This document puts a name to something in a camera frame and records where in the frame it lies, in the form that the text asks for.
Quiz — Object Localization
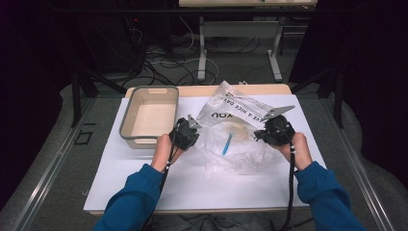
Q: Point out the white floor cable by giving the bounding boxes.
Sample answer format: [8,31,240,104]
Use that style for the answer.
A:
[148,15,221,86]

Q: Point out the clear plastic bag yellow smiley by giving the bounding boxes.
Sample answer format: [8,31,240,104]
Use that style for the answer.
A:
[193,80,290,176]

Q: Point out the left hand-held gripper black cable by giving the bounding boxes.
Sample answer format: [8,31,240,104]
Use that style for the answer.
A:
[140,128,179,231]

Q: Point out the black floor cable bundle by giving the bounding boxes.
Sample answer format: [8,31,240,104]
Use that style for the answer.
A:
[124,17,200,88]

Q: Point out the black metal stand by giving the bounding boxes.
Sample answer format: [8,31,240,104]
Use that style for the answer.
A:
[70,62,128,128]
[290,59,346,130]

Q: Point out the blue toothbrush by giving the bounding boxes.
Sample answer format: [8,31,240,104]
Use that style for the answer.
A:
[221,132,234,156]

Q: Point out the right hand-held gripper black cable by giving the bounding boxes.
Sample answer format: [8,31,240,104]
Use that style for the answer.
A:
[281,142,296,231]

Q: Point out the person's lap grey trousers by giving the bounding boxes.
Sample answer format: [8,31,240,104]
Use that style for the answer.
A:
[153,213,274,231]

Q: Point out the person's left hand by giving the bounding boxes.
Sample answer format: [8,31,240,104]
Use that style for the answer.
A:
[150,133,186,173]

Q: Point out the hand-held gripper black cable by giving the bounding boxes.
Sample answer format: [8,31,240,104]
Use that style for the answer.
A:
[140,128,179,231]
[281,142,296,231]

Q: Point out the white sheet table cover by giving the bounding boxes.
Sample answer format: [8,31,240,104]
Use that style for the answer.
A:
[83,93,327,212]

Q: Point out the beige storage bin grey rim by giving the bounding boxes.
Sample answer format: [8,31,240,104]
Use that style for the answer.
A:
[118,85,180,150]

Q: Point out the dark computer tower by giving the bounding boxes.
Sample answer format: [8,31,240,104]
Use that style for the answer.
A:
[76,13,146,74]

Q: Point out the aluminium rail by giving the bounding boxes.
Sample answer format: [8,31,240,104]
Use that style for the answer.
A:
[319,97,396,231]
[11,97,97,231]

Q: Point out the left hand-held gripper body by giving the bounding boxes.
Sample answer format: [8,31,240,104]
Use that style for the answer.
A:
[168,114,203,151]

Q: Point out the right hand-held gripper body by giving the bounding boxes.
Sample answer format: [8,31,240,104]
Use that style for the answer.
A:
[254,104,296,147]

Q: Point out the person's right hand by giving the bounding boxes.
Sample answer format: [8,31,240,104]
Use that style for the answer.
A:
[271,131,314,172]

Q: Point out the desk with white legs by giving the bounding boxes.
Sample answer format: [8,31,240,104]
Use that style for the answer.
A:
[178,0,319,83]

